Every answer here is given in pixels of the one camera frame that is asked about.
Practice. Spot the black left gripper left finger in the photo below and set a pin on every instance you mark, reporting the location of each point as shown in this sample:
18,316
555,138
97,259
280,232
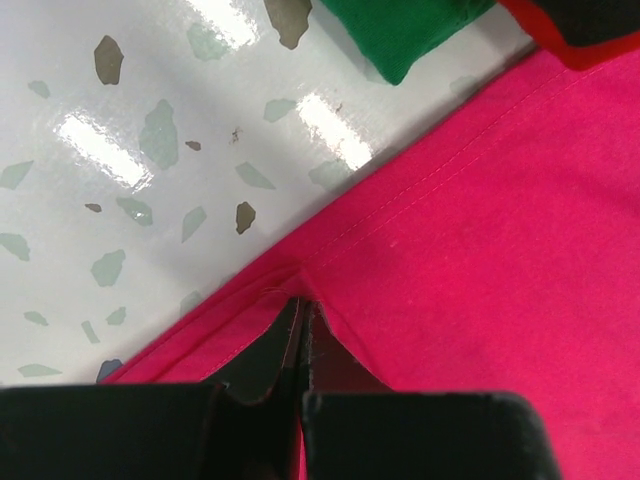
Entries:
238,423

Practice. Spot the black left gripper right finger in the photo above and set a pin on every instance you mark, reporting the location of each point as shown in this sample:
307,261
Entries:
357,427

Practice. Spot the magenta pink t-shirt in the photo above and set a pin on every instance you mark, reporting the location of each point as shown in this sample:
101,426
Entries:
499,252

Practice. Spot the green folded t-shirt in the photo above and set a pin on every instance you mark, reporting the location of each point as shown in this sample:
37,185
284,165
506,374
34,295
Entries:
393,34

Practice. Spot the red folded t-shirt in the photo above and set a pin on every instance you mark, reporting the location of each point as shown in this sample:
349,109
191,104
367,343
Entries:
537,25

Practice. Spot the black folded t-shirt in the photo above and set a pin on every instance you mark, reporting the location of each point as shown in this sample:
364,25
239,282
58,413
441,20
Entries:
584,23

